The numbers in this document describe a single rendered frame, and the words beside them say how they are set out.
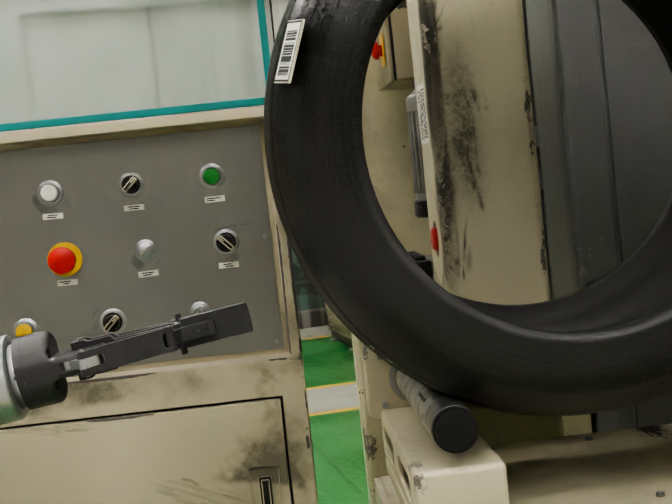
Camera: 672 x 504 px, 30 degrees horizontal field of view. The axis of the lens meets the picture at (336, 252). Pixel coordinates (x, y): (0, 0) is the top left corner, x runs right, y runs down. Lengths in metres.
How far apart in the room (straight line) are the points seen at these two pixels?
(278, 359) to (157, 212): 0.28
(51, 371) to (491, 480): 0.44
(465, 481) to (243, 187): 0.80
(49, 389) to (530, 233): 0.63
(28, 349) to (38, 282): 0.64
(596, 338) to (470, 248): 0.40
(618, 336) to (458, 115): 0.46
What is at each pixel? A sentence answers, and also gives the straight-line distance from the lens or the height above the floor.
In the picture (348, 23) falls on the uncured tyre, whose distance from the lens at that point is 1.17.
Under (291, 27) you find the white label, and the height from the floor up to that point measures 1.29.
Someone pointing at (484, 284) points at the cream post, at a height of 1.00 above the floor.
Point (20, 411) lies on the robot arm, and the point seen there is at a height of 0.95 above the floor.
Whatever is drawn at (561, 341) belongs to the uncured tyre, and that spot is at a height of 0.98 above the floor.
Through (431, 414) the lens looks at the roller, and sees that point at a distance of 1.22.
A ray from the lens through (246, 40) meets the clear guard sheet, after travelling 1.87.
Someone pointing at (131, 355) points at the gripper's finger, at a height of 1.00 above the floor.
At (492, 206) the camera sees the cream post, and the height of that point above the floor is 1.10.
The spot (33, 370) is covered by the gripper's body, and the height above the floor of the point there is 0.99.
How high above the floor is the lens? 1.14
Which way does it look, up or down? 3 degrees down
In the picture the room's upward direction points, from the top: 6 degrees counter-clockwise
